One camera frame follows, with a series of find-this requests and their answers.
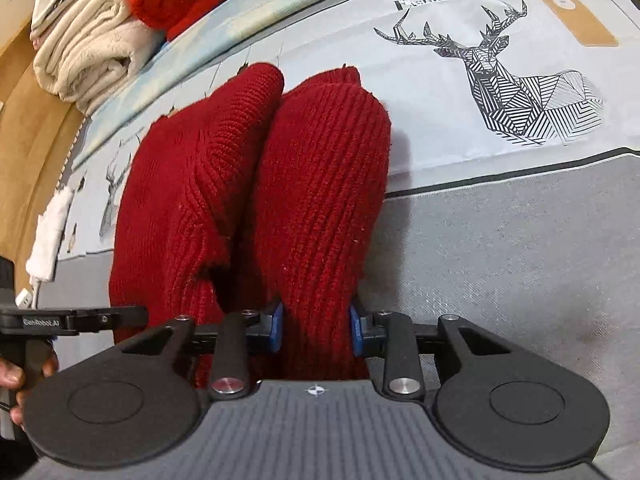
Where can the person's left hand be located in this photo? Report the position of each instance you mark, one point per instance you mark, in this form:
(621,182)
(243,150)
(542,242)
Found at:
(13,378)

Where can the white cloth garment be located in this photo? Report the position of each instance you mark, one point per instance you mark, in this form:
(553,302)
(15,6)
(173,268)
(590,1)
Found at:
(50,226)

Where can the red knit sweater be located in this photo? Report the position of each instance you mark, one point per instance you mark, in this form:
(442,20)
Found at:
(258,196)

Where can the folded cream blanket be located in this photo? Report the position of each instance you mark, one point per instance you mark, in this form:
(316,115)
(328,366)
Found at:
(92,51)

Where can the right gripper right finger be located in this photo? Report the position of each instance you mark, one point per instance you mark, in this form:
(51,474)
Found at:
(492,400)

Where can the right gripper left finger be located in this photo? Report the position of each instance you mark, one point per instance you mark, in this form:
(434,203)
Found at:
(144,396)

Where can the grey deer print bedsheet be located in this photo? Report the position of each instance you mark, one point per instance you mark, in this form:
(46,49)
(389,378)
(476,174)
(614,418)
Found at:
(538,243)

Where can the light blue patterned blanket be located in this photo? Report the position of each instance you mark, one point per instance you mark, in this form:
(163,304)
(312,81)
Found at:
(222,29)

